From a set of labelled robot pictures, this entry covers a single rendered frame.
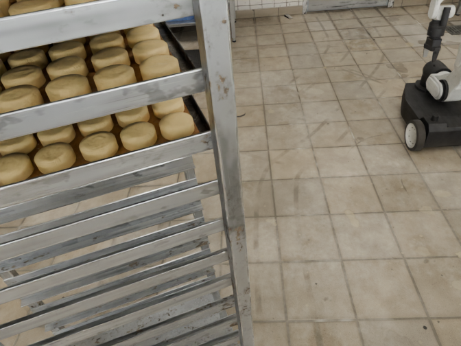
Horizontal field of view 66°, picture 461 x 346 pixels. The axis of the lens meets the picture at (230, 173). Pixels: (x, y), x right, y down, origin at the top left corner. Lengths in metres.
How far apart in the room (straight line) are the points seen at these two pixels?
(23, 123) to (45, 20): 0.12
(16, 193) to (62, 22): 0.22
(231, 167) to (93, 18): 0.24
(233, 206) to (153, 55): 0.24
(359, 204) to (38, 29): 1.92
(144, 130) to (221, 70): 0.16
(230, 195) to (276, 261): 1.33
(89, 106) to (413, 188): 2.07
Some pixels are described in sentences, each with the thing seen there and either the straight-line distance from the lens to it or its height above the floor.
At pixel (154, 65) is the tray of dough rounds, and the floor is 1.33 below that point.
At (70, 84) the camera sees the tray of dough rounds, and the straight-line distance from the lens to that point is 0.47.
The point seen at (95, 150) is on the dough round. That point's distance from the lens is 0.51.
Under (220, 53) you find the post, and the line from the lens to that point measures 0.40.
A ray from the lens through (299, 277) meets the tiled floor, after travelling 1.79.
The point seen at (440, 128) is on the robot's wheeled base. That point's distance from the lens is 2.52.
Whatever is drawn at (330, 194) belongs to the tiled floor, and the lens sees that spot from 2.16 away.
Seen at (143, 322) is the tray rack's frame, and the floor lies 0.15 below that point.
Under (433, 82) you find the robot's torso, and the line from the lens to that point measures 2.75.
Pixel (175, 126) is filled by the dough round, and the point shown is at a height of 1.24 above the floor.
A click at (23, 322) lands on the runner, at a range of 0.72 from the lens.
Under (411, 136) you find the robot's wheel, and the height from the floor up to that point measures 0.09.
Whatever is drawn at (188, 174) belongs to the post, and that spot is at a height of 0.82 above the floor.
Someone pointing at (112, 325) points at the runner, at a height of 0.87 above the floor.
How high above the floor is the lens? 1.52
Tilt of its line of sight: 42 degrees down
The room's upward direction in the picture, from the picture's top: 6 degrees counter-clockwise
